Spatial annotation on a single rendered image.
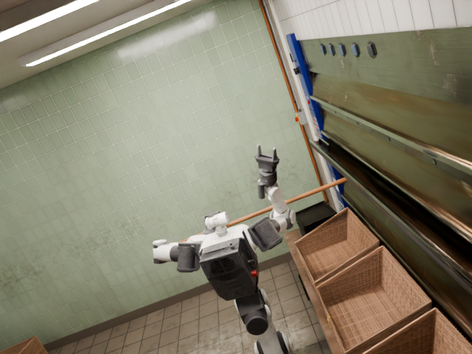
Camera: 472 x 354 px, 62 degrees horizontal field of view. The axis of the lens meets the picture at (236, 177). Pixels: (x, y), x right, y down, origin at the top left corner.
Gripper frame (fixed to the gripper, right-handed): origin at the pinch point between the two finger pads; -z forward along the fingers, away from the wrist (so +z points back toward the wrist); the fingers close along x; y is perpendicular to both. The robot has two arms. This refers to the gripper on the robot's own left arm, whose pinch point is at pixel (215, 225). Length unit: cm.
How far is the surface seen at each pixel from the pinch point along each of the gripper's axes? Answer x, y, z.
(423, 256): 18, 118, 36
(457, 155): -52, 133, 85
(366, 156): -26, 102, 6
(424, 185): -30, 124, 57
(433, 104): -64, 131, 69
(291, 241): 65, 20, -72
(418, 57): -80, 130, 71
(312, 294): 65, 46, -2
